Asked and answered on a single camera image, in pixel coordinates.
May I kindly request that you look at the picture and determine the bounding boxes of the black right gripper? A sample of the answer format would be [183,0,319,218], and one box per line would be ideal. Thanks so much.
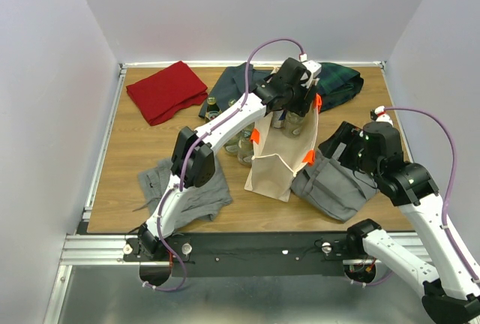
[319,118,382,178]

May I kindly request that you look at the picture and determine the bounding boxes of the clear Chang soda bottle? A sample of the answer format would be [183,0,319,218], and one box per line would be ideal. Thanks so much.
[237,130,254,167]
[241,123,255,138]
[283,111,305,138]
[223,135,239,156]

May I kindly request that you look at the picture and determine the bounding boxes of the red soda can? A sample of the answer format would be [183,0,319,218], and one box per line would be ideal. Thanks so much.
[271,110,286,129]

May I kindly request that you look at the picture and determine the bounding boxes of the beige canvas tote bag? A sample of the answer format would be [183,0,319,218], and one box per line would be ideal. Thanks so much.
[244,94,322,202]

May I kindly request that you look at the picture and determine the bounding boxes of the green Perrier bottle yellow label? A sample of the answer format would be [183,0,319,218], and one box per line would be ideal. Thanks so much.
[227,99,237,109]

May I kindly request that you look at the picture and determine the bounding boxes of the green Perrier bottle red label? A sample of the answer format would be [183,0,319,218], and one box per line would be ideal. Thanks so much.
[205,97,221,123]

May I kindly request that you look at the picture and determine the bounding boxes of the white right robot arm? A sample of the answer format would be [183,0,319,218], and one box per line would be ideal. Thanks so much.
[319,121,479,323]

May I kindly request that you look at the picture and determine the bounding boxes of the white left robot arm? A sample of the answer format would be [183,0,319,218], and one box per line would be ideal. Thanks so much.
[137,54,322,260]

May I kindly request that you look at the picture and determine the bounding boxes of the green plaid folded skirt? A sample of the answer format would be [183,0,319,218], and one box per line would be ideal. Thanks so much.
[316,62,364,112]

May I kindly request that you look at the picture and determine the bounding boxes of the grey pleated skirt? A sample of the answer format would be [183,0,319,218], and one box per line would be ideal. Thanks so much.
[290,150,379,223]

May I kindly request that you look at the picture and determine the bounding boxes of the dark teal folded jacket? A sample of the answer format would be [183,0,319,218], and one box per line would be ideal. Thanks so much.
[208,63,272,112]

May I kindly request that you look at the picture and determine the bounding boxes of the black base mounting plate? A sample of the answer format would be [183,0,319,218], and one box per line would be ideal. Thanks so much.
[123,231,367,278]

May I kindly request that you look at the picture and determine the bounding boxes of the red folded cloth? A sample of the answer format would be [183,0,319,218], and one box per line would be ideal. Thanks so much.
[127,61,208,126]

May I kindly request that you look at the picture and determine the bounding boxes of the grey knit shorts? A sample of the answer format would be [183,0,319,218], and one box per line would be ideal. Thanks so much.
[134,157,233,230]

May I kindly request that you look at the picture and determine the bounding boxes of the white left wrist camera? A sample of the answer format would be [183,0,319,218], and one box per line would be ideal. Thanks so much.
[299,53,322,89]

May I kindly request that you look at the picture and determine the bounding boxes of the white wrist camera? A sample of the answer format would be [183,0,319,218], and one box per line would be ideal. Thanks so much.
[370,106,394,127]
[299,53,322,89]

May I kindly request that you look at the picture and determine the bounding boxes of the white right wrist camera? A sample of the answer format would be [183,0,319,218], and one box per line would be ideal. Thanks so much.
[370,106,394,127]

